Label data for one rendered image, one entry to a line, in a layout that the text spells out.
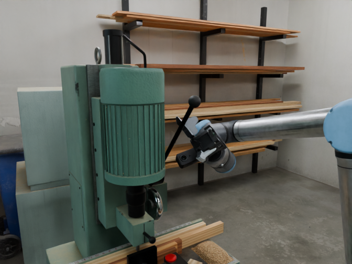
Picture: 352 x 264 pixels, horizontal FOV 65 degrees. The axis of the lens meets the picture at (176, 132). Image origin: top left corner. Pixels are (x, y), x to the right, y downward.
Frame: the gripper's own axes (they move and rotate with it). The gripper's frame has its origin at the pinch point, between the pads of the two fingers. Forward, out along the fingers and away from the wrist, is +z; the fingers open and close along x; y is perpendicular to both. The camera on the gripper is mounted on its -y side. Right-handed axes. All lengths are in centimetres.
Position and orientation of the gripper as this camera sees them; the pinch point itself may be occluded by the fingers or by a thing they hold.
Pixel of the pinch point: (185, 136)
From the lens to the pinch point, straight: 79.7
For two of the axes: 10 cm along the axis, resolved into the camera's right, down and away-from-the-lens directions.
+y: 8.1, -5.6, -1.8
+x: 4.1, 7.6, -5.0
